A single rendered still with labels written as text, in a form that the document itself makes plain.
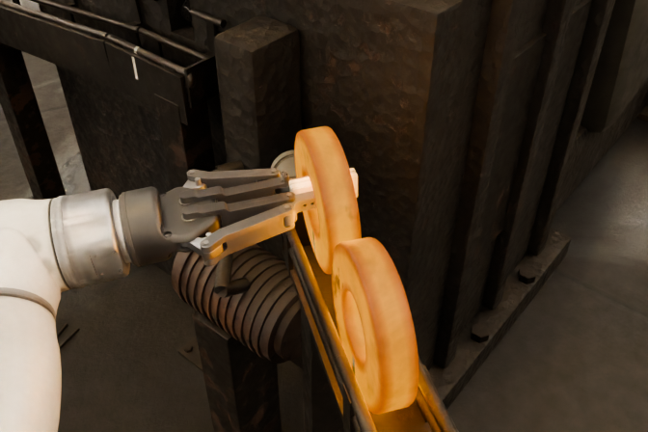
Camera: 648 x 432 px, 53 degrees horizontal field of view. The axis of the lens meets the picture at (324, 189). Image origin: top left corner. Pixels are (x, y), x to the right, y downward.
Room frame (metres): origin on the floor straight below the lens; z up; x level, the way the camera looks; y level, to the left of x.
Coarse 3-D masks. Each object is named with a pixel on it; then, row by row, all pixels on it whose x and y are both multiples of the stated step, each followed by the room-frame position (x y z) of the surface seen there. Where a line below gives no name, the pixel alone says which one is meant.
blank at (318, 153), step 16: (320, 128) 0.56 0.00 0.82; (304, 144) 0.54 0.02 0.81; (320, 144) 0.53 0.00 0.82; (336, 144) 0.53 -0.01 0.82; (304, 160) 0.55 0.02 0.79; (320, 160) 0.51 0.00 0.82; (336, 160) 0.51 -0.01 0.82; (320, 176) 0.49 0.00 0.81; (336, 176) 0.49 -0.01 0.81; (320, 192) 0.48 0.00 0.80; (336, 192) 0.48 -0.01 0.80; (352, 192) 0.48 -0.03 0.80; (320, 208) 0.49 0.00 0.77; (336, 208) 0.47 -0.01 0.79; (352, 208) 0.47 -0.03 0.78; (320, 224) 0.49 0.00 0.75; (336, 224) 0.46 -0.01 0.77; (352, 224) 0.47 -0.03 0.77; (320, 240) 0.49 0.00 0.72; (336, 240) 0.46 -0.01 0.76; (320, 256) 0.50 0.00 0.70
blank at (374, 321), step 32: (352, 256) 0.40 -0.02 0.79; (384, 256) 0.40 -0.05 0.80; (352, 288) 0.39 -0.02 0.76; (384, 288) 0.36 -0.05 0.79; (352, 320) 0.41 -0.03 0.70; (384, 320) 0.34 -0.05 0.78; (352, 352) 0.38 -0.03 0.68; (384, 352) 0.32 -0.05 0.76; (416, 352) 0.33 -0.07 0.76; (384, 384) 0.31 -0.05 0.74; (416, 384) 0.32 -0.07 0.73
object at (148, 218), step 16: (128, 192) 0.50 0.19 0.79; (144, 192) 0.49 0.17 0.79; (176, 192) 0.52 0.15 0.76; (128, 208) 0.47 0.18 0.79; (144, 208) 0.47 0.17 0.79; (160, 208) 0.49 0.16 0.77; (176, 208) 0.50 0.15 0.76; (128, 224) 0.46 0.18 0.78; (144, 224) 0.46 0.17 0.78; (160, 224) 0.46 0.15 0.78; (176, 224) 0.47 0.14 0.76; (192, 224) 0.47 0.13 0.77; (208, 224) 0.48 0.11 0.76; (128, 240) 0.45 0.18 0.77; (144, 240) 0.45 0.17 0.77; (160, 240) 0.45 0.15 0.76; (176, 240) 0.46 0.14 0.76; (192, 240) 0.46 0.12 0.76; (144, 256) 0.45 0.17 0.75; (160, 256) 0.45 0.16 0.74
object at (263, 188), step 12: (264, 180) 0.54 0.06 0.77; (276, 180) 0.54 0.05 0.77; (288, 180) 0.53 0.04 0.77; (192, 192) 0.51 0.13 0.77; (204, 192) 0.51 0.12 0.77; (216, 192) 0.51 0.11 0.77; (228, 192) 0.52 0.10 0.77; (240, 192) 0.52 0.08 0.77; (252, 192) 0.52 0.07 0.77; (264, 192) 0.52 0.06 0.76
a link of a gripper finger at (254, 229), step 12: (288, 204) 0.50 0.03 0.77; (264, 216) 0.48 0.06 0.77; (276, 216) 0.48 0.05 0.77; (228, 228) 0.47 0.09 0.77; (240, 228) 0.46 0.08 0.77; (252, 228) 0.47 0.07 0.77; (264, 228) 0.47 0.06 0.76; (276, 228) 0.48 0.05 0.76; (288, 228) 0.49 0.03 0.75; (204, 240) 0.45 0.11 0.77; (216, 240) 0.45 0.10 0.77; (228, 240) 0.45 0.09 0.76; (240, 240) 0.46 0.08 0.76; (252, 240) 0.47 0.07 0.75; (204, 252) 0.44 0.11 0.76; (228, 252) 0.45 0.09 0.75; (204, 264) 0.44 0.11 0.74
